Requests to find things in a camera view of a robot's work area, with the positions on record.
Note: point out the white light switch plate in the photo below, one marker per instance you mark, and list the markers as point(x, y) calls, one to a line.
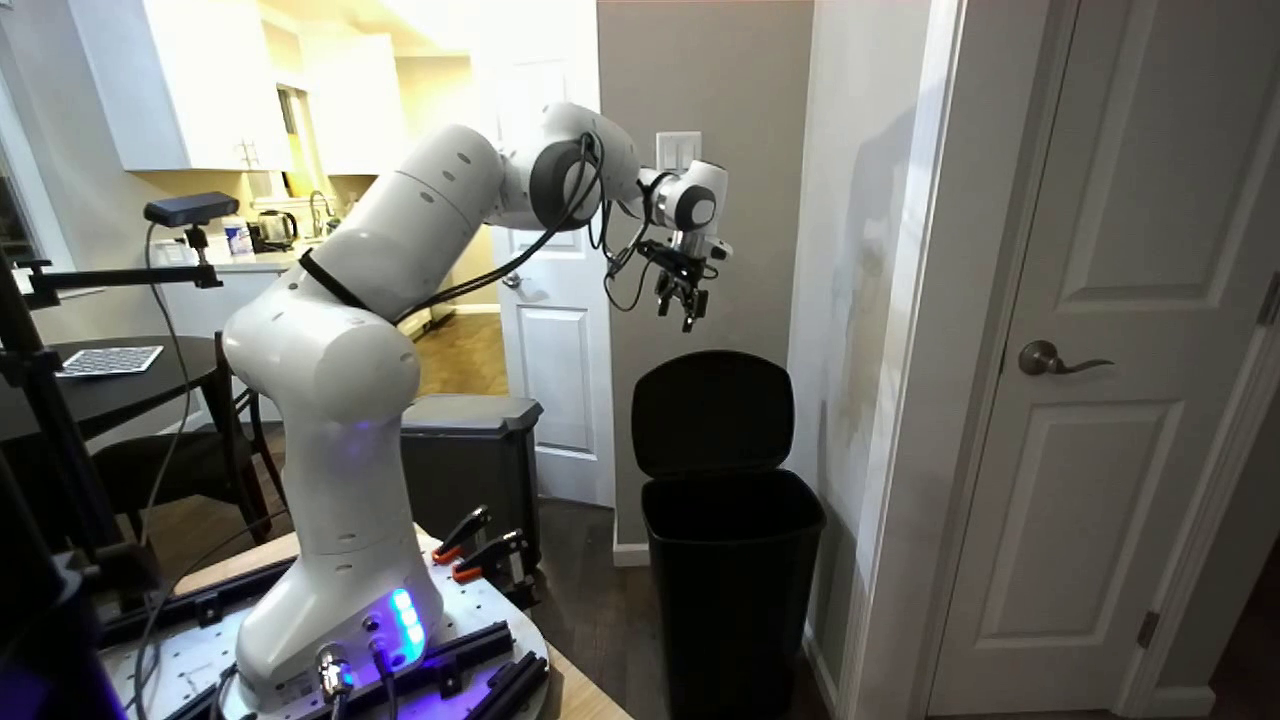
point(676, 148)

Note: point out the black camera on stand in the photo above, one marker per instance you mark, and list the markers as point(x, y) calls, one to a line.
point(190, 211)

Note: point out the small picture frame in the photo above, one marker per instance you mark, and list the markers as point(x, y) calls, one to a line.
point(236, 240)

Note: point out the grey metal base plate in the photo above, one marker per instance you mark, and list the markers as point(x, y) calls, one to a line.
point(172, 660)

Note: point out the round black table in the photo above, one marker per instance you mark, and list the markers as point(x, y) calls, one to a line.
point(132, 394)

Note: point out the black tripod stand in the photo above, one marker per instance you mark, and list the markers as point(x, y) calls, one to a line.
point(53, 401)

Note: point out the dark kettle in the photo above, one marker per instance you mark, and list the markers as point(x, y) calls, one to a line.
point(272, 230)

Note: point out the black base mounting clamp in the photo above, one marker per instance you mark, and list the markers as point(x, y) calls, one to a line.
point(462, 652)
point(508, 684)

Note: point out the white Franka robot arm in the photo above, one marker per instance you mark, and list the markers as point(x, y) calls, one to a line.
point(360, 373)

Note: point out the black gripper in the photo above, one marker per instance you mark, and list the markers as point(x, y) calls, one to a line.
point(681, 264)

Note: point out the black dust bin body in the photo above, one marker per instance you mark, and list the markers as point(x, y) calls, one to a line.
point(735, 586)

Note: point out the black orange bar clamp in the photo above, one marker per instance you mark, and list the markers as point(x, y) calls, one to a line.
point(462, 531)
point(493, 555)

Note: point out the large white wall cabinet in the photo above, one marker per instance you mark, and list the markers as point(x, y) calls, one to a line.
point(172, 80)

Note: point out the grey tablet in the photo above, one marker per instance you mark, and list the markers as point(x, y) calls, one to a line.
point(111, 360)

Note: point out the small white wall cabinet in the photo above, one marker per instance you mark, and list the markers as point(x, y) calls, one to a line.
point(352, 101)

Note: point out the black dust bin lid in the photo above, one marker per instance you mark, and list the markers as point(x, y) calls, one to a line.
point(713, 412)

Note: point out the white panel door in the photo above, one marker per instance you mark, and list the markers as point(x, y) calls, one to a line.
point(562, 373)

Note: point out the grey lidded trash can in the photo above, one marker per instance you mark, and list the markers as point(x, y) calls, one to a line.
point(464, 465)

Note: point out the black chair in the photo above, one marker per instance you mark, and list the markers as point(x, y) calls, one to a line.
point(172, 472)

